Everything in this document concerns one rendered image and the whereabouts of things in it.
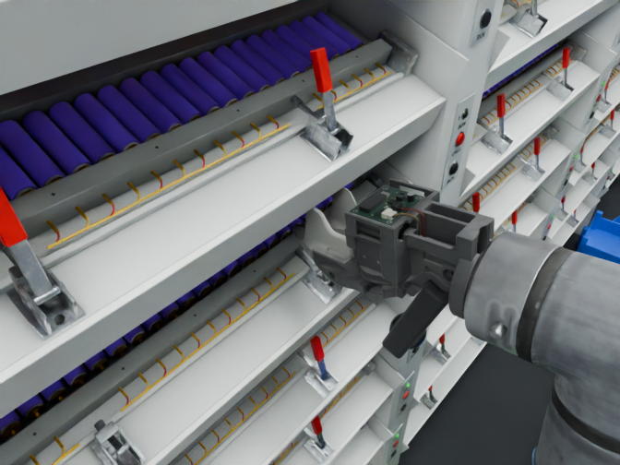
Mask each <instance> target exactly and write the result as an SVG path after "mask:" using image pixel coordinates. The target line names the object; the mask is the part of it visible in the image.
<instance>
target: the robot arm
mask: <svg viewBox="0 0 620 465"><path fill-rule="evenodd" d="M402 186H405V187H408V188H411V189H414V190H418V191H422V192H424V197H423V196H420V195H416V194H414V193H410V192H407V191H403V190H401V187H402ZM304 222H305V227H304V226H302V225H299V224H294V225H293V228H294V232H295V235H296V238H297V240H298V242H299V243H300V245H301V246H302V248H303V249H304V251H305V252H306V253H307V254H308V255H309V256H310V257H311V258H312V259H313V260H314V262H315V264H316V266H317V267H318V268H319V269H320V270H321V271H322V272H323V273H324V274H325V275H326V276H327V277H328V278H329V279H330V280H332V281H333V282H335V283H336V284H338V285H340V286H342V287H345V288H348V289H353V290H356V291H358V292H361V293H362V294H367V293H368V292H370V293H372V294H376V295H380V296H383V298H384V299H387V298H390V297H399V298H401V299H402V298H403V297H404V296H405V295H406V294H408V295H409V296H412V297H413V296H415V295H416V294H417V293H418V292H419V293H418V294H417V296H416V297H415V298H414V300H413V301H412V302H411V304H410V305H409V307H408V308H407V309H406V311H405V312H404V313H400V314H398V315H397V316H395V317H394V318H393V319H392V321H391V323H390V326H389V333H388V334H387V336H386V337H385V338H384V340H383V341H382V345H383V346H384V347H385V348H386V349H387V350H388V351H389V352H390V353H392V354H393V355H394V356H395V357H396V358H398V359H399V358H401V357H402V356H403V355H404V354H405V353H406V352H407V350H408V349H414V348H417V347H419V346H420V345H421V344H422V343H423V341H424V340H425V337H426V331H427V330H426V329H427V328H428V327H429V325H430V324H431V323H432V322H433V321H434V320H435V318H436V317H437V316H438V315H439V314H440V313H441V311H442V310H443V309H444V308H445V307H446V306H447V304H448V306H449V310H450V312H451V314H452V315H453V316H457V317H459V318H461V319H464V320H465V327H466V329H467V331H468V332H469V333H470V334H471V335H472V336H473V337H475V338H478V339H480V340H483V341H486V342H488V343H490V344H492V345H495V346H496V347H498V348H500V349H503V350H505V351H507V352H511V353H513V354H515V355H517V356H518V357H519V358H521V359H523V360H525V361H528V362H530V363H532V364H535V365H538V366H540V367H541V368H543V369H546V370H548V371H550V372H552V373H555V378H554V384H553V388H552V392H551V396H550V399H549V402H548V406H547V410H546V414H545V417H544V421H543V425H542V430H541V434H540V438H539V442H538V445H537V446H536V447H535V449H534V450H533V453H532V459H531V461H532V465H620V264H617V263H614V262H611V261H608V260H604V259H601V258H598V257H595V256H589V255H586V254H583V253H580V252H576V251H572V250H569V249H565V248H564V247H563V246H562V245H558V244H553V243H549V242H546V241H543V240H540V239H536V238H533V237H530V236H527V235H524V234H520V233H517V232H511V231H505V232H502V233H501V234H499V235H497V236H496V238H495V239H494V229H495V218H492V217H488V216H485V215H482V214H478V213H475V212H471V211H468V210H465V209H459V208H456V207H452V206H449V205H446V204H443V203H440V191H438V190H434V189H431V188H427V187H424V186H420V185H414V184H411V183H407V182H403V181H400V180H397V179H393V178H390V179H389V186H386V185H383V186H382V187H381V188H379V189H378V190H377V191H375V192H374V193H373V194H372V195H371V196H369V197H368V198H366V199H365V200H364V201H362V202H361V203H360V204H358V205H357V204H356V202H355V200H354V197H353V195H352V193H351V191H350V190H348V189H347V188H344V187H342V189H340V190H339V191H337V192H336V193H334V197H333V202H332V208H331V213H330V216H324V214H323V213H322V211H321V210H320V209H317V208H315V207H313V208H312V209H310V210H308V211H307V212H306V217H305V218H304Z"/></svg>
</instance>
